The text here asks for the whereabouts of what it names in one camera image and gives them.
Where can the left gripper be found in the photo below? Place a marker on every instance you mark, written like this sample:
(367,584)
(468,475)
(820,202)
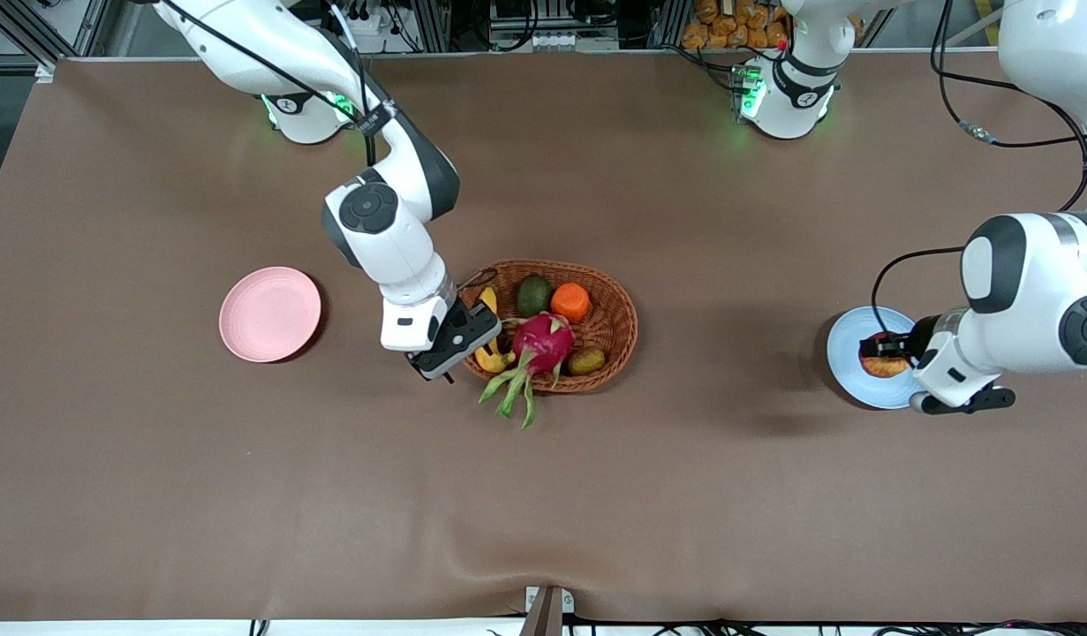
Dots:
(917,339)

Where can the white power strip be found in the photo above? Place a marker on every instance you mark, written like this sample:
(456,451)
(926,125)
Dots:
(366,24)

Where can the brown green kiwi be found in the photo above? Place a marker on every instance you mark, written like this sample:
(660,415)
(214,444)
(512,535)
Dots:
(587,360)

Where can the brown table cloth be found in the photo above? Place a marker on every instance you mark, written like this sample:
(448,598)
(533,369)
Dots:
(543,495)

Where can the light blue round plate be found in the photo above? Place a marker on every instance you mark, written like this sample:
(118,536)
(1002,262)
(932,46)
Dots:
(848,340)

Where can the brown wicker basket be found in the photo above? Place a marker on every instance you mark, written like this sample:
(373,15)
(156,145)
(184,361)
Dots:
(618,336)

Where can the red yellow apple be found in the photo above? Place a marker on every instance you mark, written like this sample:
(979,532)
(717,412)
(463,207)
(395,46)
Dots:
(883,367)

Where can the aluminium frame profile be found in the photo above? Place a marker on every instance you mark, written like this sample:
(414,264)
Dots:
(31,26)

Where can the orange fruit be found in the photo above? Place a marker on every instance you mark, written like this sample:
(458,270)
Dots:
(570,302)

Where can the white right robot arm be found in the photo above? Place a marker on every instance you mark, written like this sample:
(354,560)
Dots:
(393,247)

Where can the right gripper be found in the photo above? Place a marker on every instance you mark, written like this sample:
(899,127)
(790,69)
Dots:
(463,315)

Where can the green avocado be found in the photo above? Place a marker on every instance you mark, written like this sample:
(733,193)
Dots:
(535,296)

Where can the pink round plate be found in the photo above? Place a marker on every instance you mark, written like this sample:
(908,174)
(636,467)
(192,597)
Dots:
(269,314)

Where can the pink dragon fruit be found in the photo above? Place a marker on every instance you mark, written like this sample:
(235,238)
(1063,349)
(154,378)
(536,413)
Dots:
(543,343)

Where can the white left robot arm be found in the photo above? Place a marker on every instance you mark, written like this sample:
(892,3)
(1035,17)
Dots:
(1029,291)

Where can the black electronics box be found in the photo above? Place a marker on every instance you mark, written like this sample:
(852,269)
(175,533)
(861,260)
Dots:
(552,40)

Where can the yellow banana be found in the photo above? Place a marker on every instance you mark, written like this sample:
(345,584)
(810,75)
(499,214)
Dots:
(493,359)

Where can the bag of orange snacks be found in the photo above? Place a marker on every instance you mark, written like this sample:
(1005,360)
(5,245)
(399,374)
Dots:
(728,31)

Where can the grey metal camera mount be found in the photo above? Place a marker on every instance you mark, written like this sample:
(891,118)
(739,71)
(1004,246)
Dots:
(547,614)

